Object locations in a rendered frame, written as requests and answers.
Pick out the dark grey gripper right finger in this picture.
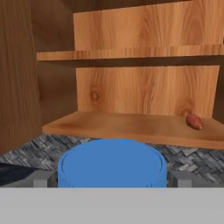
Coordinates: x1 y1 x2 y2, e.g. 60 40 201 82
165 170 221 189

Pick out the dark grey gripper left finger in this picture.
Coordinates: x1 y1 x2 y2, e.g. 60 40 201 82
4 170 60 189

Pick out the mayonnaise jar with blue lid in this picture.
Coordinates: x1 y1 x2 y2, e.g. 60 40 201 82
57 137 168 189

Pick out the wooden cabinet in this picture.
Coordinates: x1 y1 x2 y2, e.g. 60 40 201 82
30 0 224 151

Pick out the wooden cabinet door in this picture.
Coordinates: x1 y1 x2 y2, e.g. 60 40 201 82
0 0 44 157

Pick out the wooden cabinet shelf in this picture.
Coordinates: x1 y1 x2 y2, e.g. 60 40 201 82
36 43 224 68

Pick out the reddish brown sweet potato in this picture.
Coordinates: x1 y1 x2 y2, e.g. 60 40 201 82
185 113 204 131

